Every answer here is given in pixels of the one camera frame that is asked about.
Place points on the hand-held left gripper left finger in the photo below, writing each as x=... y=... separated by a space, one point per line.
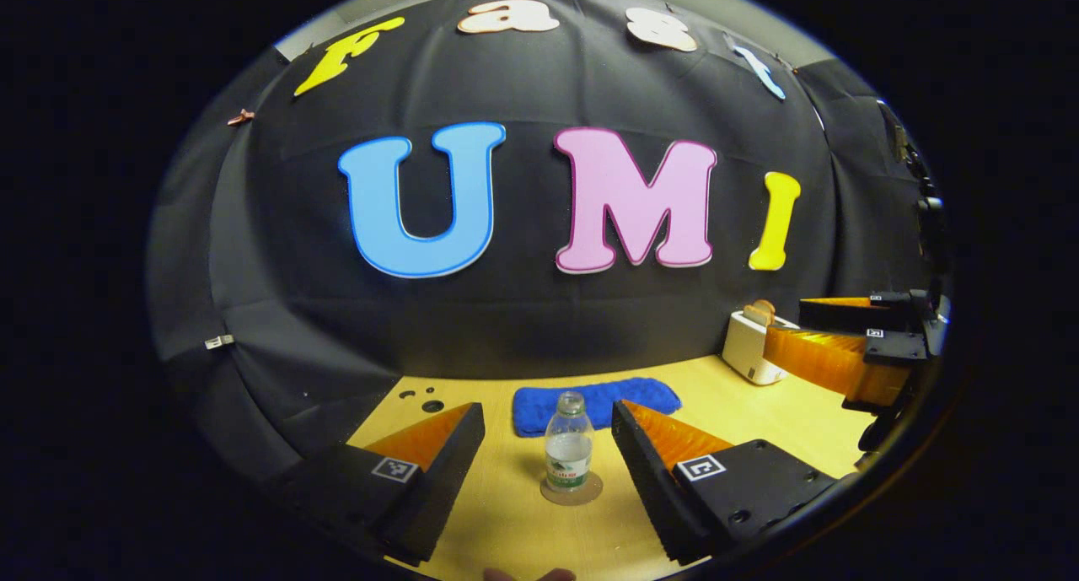
x=447 y=471

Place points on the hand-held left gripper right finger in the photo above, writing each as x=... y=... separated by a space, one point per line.
x=647 y=488

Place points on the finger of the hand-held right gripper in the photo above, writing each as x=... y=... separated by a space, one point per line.
x=843 y=314
x=826 y=360

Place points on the round brown coaster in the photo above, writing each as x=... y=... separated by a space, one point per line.
x=594 y=490

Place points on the clear plastic water bottle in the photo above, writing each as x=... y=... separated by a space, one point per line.
x=569 y=454

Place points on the white toaster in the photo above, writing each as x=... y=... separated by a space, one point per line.
x=744 y=353

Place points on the toasted bread slice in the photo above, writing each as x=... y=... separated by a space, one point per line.
x=759 y=313

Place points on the blue towel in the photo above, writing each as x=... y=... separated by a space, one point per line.
x=624 y=400

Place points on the black jointed stand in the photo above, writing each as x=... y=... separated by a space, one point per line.
x=927 y=201

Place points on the black backdrop cloth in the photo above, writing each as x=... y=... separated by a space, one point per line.
x=523 y=328

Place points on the white clip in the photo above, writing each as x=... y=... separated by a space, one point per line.
x=219 y=341

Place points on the brown clip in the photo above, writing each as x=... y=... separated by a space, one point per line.
x=240 y=117

